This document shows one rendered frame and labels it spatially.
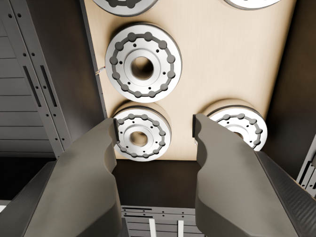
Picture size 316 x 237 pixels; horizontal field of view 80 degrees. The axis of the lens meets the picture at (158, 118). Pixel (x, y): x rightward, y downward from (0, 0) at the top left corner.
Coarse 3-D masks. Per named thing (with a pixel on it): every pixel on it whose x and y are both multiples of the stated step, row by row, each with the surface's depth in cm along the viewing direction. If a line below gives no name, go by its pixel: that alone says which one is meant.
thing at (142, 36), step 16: (128, 32) 23; (144, 32) 23; (160, 32) 23; (112, 48) 24; (128, 48) 24; (160, 48) 24; (176, 48) 23; (112, 64) 25; (176, 64) 24; (112, 80) 26; (128, 80) 26; (160, 80) 25; (176, 80) 25; (128, 96) 27; (144, 96) 27; (160, 96) 27
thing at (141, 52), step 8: (144, 48) 24; (128, 56) 24; (136, 56) 24; (144, 56) 24; (152, 56) 24; (128, 64) 24; (152, 64) 24; (160, 64) 24; (128, 72) 25; (160, 72) 25; (136, 80) 25; (144, 80) 25; (152, 80) 25
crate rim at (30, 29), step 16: (16, 0) 16; (16, 16) 17; (32, 16) 17; (32, 32) 17; (32, 48) 18; (48, 64) 19; (48, 80) 19; (48, 96) 20; (64, 112) 22; (64, 128) 22; (64, 144) 23; (304, 160) 22; (304, 176) 23; (128, 208) 29; (144, 208) 28; (160, 208) 28; (176, 208) 27; (192, 208) 27
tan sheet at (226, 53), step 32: (160, 0) 24; (192, 0) 23; (288, 0) 23; (96, 32) 26; (192, 32) 25; (224, 32) 25; (256, 32) 25; (288, 32) 24; (192, 64) 27; (224, 64) 27; (256, 64) 26; (192, 96) 30; (224, 96) 29; (256, 96) 29
